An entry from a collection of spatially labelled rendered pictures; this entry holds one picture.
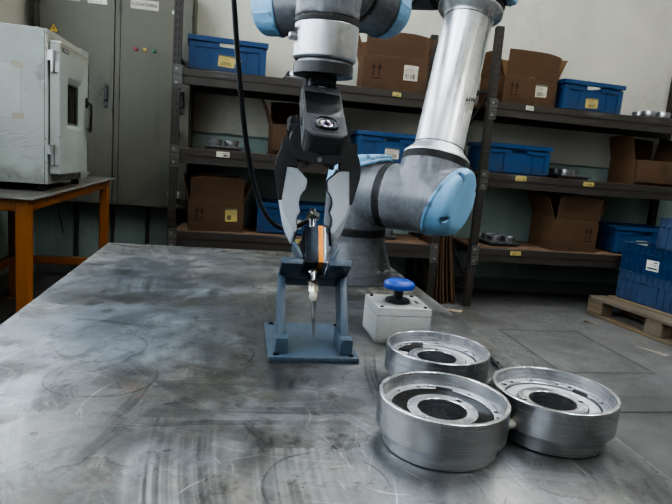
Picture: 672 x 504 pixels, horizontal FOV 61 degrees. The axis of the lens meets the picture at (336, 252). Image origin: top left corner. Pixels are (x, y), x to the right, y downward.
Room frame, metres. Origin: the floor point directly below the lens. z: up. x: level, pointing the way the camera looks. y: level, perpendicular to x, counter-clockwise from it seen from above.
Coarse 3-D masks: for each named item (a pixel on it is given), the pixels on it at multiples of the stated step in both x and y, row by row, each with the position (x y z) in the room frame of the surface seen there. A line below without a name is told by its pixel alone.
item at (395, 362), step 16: (400, 336) 0.60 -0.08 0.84; (416, 336) 0.61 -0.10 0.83; (432, 336) 0.61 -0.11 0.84; (448, 336) 0.61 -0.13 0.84; (400, 352) 0.53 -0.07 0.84; (416, 352) 0.57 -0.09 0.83; (432, 352) 0.58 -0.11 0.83; (448, 352) 0.58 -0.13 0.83; (464, 352) 0.58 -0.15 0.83; (480, 352) 0.57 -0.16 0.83; (400, 368) 0.53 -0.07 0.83; (416, 368) 0.52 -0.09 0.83; (432, 368) 0.51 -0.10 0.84; (448, 368) 0.51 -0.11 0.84; (464, 368) 0.51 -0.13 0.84; (480, 368) 0.52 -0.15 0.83
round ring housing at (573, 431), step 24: (504, 384) 0.50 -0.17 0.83; (552, 384) 0.51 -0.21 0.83; (576, 384) 0.51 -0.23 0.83; (600, 384) 0.49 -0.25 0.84; (528, 408) 0.43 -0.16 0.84; (552, 408) 0.49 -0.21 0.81; (576, 408) 0.46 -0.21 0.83; (600, 408) 0.47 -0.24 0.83; (528, 432) 0.43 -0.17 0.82; (552, 432) 0.42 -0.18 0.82; (576, 432) 0.42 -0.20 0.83; (600, 432) 0.42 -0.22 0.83; (576, 456) 0.43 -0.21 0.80
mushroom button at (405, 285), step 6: (384, 282) 0.72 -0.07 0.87; (390, 282) 0.71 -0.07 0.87; (396, 282) 0.71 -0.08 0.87; (402, 282) 0.71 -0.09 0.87; (408, 282) 0.71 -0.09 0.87; (390, 288) 0.70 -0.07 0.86; (396, 288) 0.70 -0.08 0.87; (402, 288) 0.70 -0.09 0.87; (408, 288) 0.70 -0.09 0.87; (414, 288) 0.71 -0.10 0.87; (396, 294) 0.71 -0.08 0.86; (402, 294) 0.72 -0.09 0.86
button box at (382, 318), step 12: (372, 300) 0.71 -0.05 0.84; (384, 300) 0.72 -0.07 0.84; (396, 300) 0.71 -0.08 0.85; (408, 300) 0.71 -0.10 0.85; (420, 300) 0.74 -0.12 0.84; (372, 312) 0.70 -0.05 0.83; (384, 312) 0.68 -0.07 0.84; (396, 312) 0.68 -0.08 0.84; (408, 312) 0.69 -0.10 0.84; (420, 312) 0.69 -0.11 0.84; (372, 324) 0.70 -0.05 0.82; (384, 324) 0.68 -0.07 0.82; (396, 324) 0.68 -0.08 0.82; (408, 324) 0.69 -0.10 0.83; (420, 324) 0.69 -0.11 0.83; (372, 336) 0.69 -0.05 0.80; (384, 336) 0.68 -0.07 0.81
